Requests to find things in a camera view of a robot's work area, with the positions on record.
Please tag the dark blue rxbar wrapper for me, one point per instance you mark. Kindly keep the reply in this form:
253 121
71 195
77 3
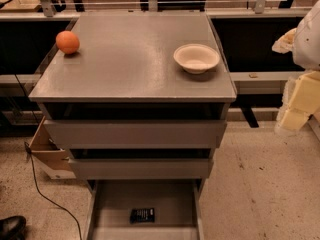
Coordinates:
142 215

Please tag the white paper bowl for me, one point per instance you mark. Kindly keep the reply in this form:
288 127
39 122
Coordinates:
196 58

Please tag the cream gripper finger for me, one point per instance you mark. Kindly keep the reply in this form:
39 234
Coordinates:
291 119
306 94

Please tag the grey middle drawer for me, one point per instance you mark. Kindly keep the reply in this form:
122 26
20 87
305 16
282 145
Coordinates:
130 169

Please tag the orange fruit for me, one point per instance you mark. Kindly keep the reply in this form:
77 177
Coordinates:
67 42

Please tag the grey open bottom drawer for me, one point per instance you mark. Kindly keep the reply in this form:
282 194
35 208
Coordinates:
175 202

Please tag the brown cardboard box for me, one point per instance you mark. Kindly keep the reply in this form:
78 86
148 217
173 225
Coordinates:
52 160

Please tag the black shoe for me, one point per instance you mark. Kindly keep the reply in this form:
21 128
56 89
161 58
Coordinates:
12 228

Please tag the grey drawer cabinet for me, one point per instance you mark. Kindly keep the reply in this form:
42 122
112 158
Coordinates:
125 70

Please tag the grey top drawer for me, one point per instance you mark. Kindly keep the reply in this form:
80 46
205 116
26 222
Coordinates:
141 134

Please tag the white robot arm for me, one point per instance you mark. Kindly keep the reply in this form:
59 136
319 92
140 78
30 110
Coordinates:
304 44

